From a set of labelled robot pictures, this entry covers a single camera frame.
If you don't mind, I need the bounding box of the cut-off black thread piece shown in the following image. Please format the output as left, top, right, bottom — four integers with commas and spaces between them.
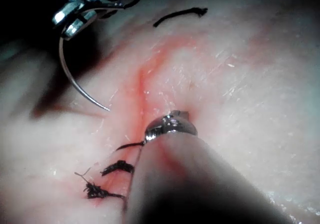
152, 7, 209, 28

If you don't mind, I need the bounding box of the tissue pad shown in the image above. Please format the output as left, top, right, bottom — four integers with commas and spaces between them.
0, 0, 320, 224

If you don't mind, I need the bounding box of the left arm needle driver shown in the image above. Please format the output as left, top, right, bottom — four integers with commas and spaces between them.
144, 109, 199, 144

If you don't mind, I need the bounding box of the curved steel needle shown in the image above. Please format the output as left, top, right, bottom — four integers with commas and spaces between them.
58, 36, 111, 112

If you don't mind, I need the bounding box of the right arm needle driver jaw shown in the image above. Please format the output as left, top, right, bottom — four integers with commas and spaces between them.
51, 0, 86, 27
61, 9, 99, 41

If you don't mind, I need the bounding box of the black stitching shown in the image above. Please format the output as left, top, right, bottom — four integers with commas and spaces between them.
74, 140, 146, 200

